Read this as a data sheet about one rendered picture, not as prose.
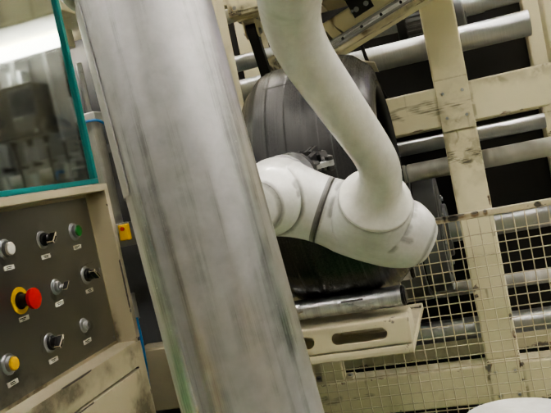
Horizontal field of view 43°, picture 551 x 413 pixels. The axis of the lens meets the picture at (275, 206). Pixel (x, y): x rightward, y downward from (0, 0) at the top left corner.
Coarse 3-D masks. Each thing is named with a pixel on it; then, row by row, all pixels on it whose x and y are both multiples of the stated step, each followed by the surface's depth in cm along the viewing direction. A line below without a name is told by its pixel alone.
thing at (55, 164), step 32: (0, 0) 139; (32, 0) 150; (0, 32) 137; (32, 32) 148; (64, 32) 159; (0, 64) 135; (32, 64) 146; (64, 64) 158; (0, 96) 134; (32, 96) 144; (64, 96) 155; (0, 128) 132; (32, 128) 142; (64, 128) 153; (0, 160) 130; (32, 160) 140; (64, 160) 151; (0, 192) 127; (32, 192) 137
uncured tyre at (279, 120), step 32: (352, 64) 151; (256, 96) 151; (288, 96) 146; (384, 96) 170; (256, 128) 145; (288, 128) 142; (320, 128) 140; (384, 128) 178; (256, 160) 143; (288, 256) 145; (320, 256) 144; (320, 288) 152; (352, 288) 152
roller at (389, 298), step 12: (384, 288) 151; (396, 288) 150; (300, 300) 156; (312, 300) 155; (324, 300) 154; (336, 300) 153; (348, 300) 152; (360, 300) 151; (372, 300) 150; (384, 300) 150; (396, 300) 149; (300, 312) 155; (312, 312) 154; (324, 312) 153; (336, 312) 153; (348, 312) 153
